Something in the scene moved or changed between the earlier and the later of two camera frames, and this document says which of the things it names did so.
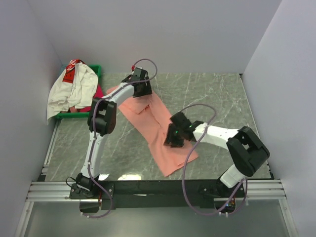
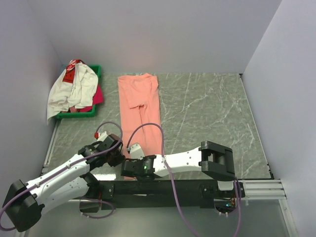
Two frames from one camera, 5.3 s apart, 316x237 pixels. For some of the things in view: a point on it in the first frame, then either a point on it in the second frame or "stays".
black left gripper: (147, 90) -> (119, 158)
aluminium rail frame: (42, 191) stays
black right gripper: (170, 138) -> (136, 160)
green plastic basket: (78, 114) stays
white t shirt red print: (75, 87) stays
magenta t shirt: (98, 94) stays
